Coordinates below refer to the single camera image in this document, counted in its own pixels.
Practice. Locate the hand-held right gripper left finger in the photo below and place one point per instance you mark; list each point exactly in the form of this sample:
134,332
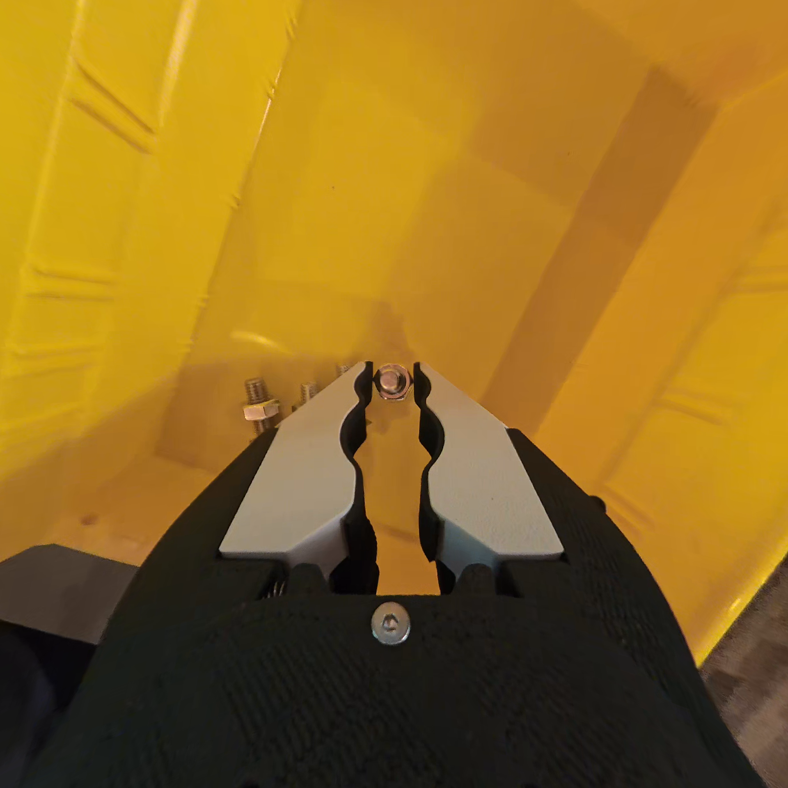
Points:
295,480

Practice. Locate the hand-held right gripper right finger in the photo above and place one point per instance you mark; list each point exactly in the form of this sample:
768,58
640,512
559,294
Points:
492,486

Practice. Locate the steel hex nut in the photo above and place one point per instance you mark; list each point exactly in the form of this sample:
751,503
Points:
377,386
261,410

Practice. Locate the yellow plastic bin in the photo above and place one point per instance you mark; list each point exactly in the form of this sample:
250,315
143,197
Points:
431,184

